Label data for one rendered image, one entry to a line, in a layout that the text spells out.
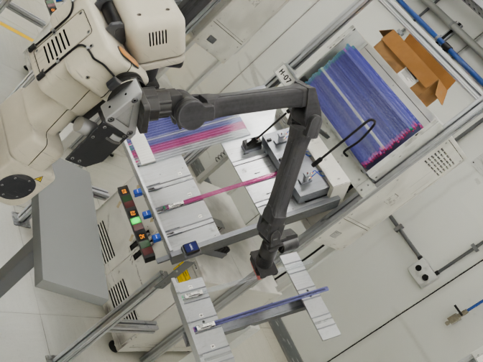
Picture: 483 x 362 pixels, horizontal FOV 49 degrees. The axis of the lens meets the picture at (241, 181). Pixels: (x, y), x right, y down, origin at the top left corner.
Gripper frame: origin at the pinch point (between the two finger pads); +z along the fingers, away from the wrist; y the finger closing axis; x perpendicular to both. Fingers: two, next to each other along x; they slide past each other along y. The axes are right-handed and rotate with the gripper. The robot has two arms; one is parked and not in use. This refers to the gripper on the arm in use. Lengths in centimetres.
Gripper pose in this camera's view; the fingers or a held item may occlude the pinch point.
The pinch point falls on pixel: (259, 276)
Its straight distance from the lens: 185.6
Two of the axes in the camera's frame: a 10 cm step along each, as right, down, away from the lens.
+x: -9.2, 1.7, -3.6
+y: -3.6, -7.4, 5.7
